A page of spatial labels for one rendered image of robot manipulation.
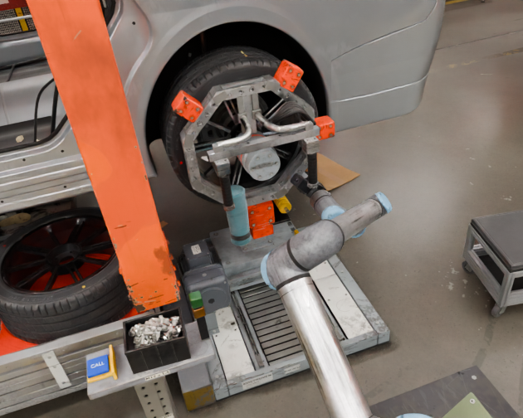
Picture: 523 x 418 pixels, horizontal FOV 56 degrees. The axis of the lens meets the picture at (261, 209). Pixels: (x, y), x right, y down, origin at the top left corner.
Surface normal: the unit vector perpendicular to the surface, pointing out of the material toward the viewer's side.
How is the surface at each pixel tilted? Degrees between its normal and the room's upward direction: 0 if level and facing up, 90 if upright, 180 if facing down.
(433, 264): 0
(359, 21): 90
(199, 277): 0
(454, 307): 0
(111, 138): 90
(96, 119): 90
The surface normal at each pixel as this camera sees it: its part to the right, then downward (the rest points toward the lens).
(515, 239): -0.09, -0.80
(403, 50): 0.33, 0.53
